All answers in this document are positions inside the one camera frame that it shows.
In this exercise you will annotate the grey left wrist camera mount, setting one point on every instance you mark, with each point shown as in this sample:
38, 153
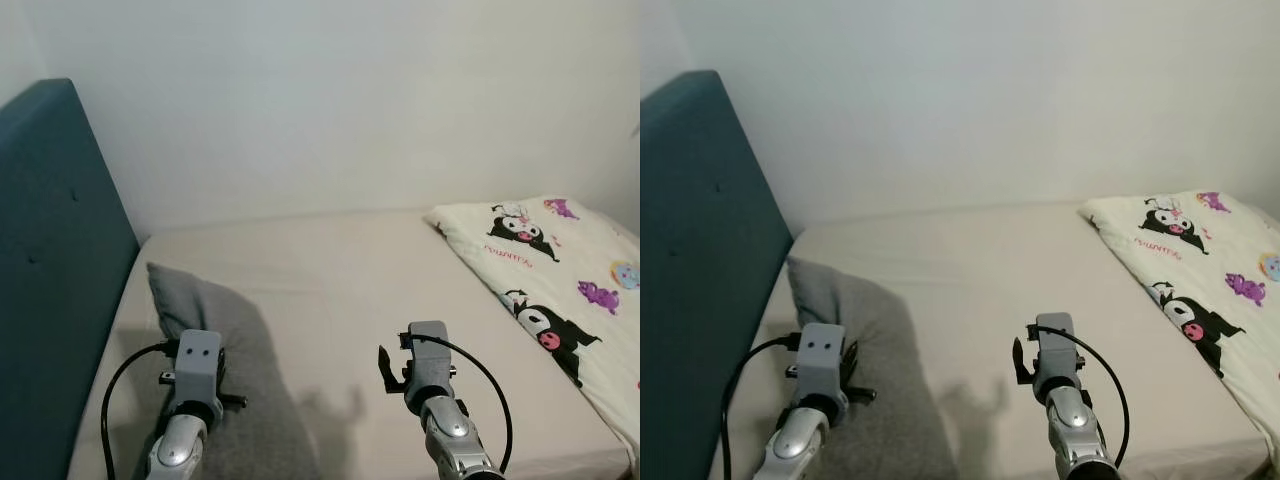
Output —
197, 360
822, 355

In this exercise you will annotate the beige sheeted mattress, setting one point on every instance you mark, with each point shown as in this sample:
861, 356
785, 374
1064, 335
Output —
960, 280
380, 280

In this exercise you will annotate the grey pillow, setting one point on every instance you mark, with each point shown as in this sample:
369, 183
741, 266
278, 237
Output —
890, 400
250, 400

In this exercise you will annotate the cream cartoon print blanket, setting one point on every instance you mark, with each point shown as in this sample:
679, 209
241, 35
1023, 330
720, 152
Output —
560, 270
1220, 290

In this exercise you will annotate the teal upholstered headboard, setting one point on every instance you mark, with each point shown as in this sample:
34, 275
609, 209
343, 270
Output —
700, 250
50, 250

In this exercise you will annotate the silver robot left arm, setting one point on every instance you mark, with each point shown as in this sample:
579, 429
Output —
178, 450
800, 445

